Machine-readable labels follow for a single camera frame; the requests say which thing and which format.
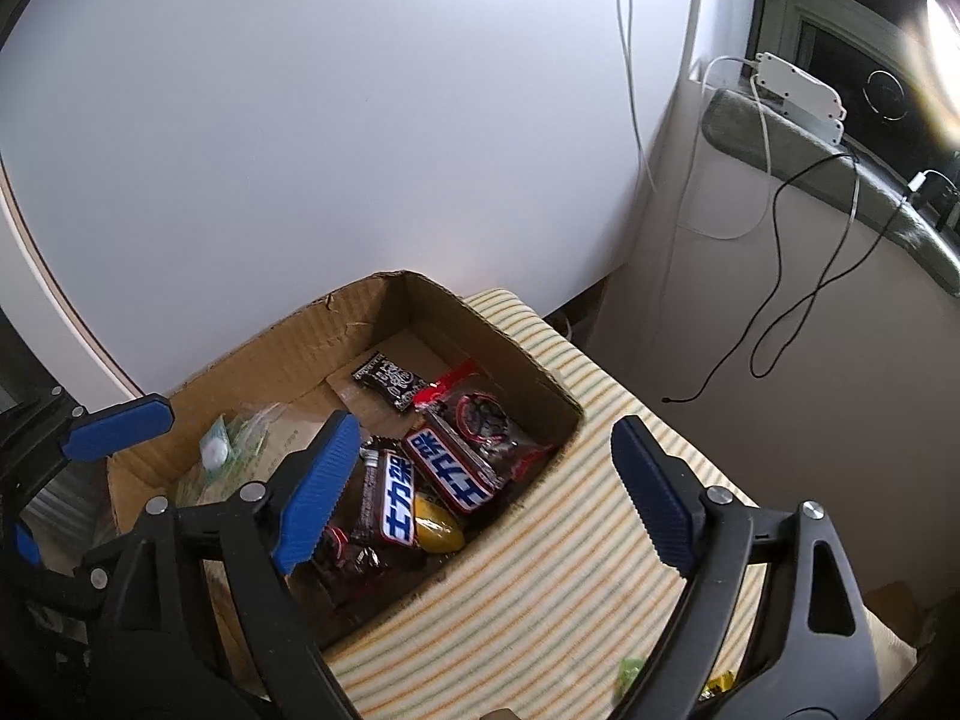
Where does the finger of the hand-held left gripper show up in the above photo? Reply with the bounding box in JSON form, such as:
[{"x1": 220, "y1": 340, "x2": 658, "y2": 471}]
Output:
[
  {"x1": 0, "y1": 388, "x2": 175, "y2": 511},
  {"x1": 15, "y1": 523, "x2": 121, "y2": 608}
]

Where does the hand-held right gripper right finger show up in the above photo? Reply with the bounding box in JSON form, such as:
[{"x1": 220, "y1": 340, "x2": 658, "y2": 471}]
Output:
[{"x1": 607, "y1": 415, "x2": 878, "y2": 720}]

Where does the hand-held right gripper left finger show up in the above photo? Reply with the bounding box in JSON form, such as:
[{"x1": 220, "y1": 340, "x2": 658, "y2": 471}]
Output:
[{"x1": 112, "y1": 411, "x2": 361, "y2": 720}]

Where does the brown chocolate bar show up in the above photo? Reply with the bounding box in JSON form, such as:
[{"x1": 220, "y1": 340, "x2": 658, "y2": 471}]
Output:
[
  {"x1": 401, "y1": 424, "x2": 505, "y2": 515},
  {"x1": 351, "y1": 450, "x2": 419, "y2": 548}
]

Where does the clear red-edged snack packet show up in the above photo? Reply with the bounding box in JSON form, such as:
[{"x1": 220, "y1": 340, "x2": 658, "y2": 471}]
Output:
[
  {"x1": 412, "y1": 360, "x2": 557, "y2": 482},
  {"x1": 311, "y1": 525, "x2": 430, "y2": 610}
]

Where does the green snack packet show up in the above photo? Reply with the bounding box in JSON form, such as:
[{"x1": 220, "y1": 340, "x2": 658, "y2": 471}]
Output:
[{"x1": 176, "y1": 403, "x2": 280, "y2": 505}]

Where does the small dark patterned packet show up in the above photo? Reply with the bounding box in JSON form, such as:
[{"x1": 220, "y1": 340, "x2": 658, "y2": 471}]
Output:
[{"x1": 351, "y1": 350, "x2": 430, "y2": 415}]

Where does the cardboard box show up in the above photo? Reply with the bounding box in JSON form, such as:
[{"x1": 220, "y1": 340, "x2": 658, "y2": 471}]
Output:
[{"x1": 105, "y1": 268, "x2": 584, "y2": 706}]

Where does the brown cardboard piece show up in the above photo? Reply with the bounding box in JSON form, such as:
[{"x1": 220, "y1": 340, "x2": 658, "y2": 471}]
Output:
[{"x1": 862, "y1": 581, "x2": 935, "y2": 646}]

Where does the grey window sill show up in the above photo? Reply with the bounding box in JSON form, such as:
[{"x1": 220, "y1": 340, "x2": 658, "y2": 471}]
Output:
[{"x1": 701, "y1": 86, "x2": 960, "y2": 278}]

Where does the white power box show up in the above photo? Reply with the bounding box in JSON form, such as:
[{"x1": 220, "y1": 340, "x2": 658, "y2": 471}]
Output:
[{"x1": 752, "y1": 51, "x2": 850, "y2": 145}]

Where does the window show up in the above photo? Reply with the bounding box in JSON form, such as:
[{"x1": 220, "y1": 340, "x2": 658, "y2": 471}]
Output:
[{"x1": 761, "y1": 0, "x2": 960, "y2": 192}]

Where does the black cable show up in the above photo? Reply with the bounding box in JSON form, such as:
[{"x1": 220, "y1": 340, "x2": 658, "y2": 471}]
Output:
[{"x1": 664, "y1": 152, "x2": 929, "y2": 407}]

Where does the white charger cable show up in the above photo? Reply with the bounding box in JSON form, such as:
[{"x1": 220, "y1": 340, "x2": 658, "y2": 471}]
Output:
[{"x1": 677, "y1": 52, "x2": 775, "y2": 241}]

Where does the thin white hanging cable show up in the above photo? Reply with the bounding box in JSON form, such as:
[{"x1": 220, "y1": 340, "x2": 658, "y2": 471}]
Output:
[{"x1": 606, "y1": 0, "x2": 658, "y2": 200}]

